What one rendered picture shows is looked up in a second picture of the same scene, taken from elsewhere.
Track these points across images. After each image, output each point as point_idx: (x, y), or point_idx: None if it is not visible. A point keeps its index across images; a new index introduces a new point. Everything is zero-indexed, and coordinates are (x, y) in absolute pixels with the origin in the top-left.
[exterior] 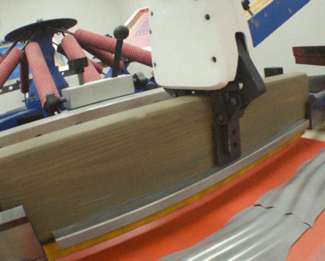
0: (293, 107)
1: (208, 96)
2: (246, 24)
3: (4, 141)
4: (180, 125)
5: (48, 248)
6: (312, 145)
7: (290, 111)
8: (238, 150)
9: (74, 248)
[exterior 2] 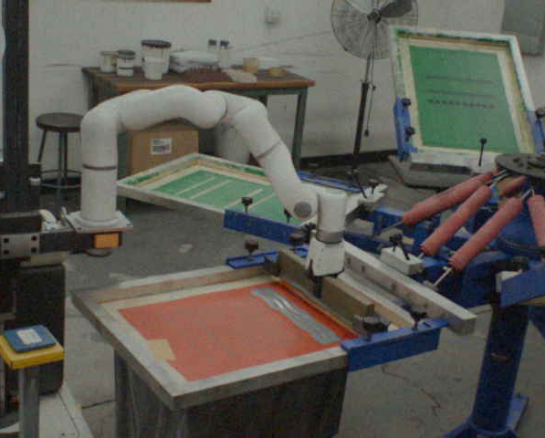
0: (350, 310)
1: None
2: (315, 258)
3: None
4: None
5: None
6: (350, 338)
7: (348, 310)
8: (314, 294)
9: (287, 283)
